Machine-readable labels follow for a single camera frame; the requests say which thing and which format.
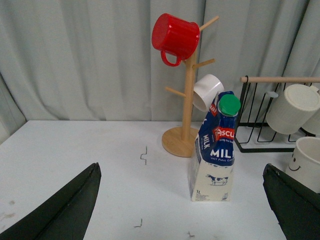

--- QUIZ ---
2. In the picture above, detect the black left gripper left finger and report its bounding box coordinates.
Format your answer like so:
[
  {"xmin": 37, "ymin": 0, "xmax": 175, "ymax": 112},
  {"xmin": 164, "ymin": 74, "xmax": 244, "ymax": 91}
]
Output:
[{"xmin": 0, "ymin": 163, "xmax": 102, "ymax": 240}]

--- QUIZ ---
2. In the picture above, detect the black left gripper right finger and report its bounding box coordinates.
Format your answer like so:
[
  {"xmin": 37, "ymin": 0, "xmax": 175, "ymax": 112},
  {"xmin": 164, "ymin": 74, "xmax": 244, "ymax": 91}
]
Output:
[{"xmin": 263, "ymin": 163, "xmax": 320, "ymax": 240}]

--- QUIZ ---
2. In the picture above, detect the smiley face cream mug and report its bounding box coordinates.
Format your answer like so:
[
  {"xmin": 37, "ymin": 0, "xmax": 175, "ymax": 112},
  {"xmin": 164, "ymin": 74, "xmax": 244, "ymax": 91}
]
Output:
[{"xmin": 285, "ymin": 136, "xmax": 320, "ymax": 194}]

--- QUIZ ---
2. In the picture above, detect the blue white milk carton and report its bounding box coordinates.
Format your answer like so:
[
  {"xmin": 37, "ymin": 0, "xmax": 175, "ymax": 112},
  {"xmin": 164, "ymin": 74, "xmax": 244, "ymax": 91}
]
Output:
[{"xmin": 188, "ymin": 91, "xmax": 241, "ymax": 202}]

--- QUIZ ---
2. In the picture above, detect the cream ribbed mug right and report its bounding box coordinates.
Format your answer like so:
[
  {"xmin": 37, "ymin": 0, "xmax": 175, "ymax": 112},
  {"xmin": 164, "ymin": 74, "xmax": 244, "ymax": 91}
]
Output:
[{"xmin": 301, "ymin": 85, "xmax": 320, "ymax": 136}]

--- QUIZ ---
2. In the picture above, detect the cream ribbed mug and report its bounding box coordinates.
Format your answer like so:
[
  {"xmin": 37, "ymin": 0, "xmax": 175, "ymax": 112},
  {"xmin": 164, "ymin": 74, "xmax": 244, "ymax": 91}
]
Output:
[
  {"xmin": 301, "ymin": 85, "xmax": 320, "ymax": 136},
  {"xmin": 266, "ymin": 84, "xmax": 320, "ymax": 135}
]

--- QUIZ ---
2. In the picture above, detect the cream ribbed mug left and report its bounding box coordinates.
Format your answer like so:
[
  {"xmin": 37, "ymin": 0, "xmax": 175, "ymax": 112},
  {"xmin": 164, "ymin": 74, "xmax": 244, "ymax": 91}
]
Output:
[{"xmin": 266, "ymin": 84, "xmax": 320, "ymax": 135}]

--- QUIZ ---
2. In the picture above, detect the wooden mug tree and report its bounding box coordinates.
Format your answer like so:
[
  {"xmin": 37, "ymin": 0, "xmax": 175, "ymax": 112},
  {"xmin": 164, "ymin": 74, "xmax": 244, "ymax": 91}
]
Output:
[{"xmin": 161, "ymin": 15, "xmax": 220, "ymax": 158}]

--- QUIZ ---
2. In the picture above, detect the white glossy mug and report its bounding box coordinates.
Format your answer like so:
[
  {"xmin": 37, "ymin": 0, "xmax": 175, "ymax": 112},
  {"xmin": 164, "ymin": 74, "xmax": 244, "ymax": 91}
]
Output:
[{"xmin": 192, "ymin": 74, "xmax": 224, "ymax": 112}]

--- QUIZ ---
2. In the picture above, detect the red mug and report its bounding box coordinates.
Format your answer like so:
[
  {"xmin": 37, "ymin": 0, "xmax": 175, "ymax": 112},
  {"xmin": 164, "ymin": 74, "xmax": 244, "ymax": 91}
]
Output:
[{"xmin": 151, "ymin": 13, "xmax": 200, "ymax": 67}]

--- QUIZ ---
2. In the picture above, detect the black wire cup rack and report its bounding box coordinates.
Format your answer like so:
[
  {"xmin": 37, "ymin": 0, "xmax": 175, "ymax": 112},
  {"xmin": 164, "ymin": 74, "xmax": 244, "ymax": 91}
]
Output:
[{"xmin": 235, "ymin": 76, "xmax": 320, "ymax": 153}]

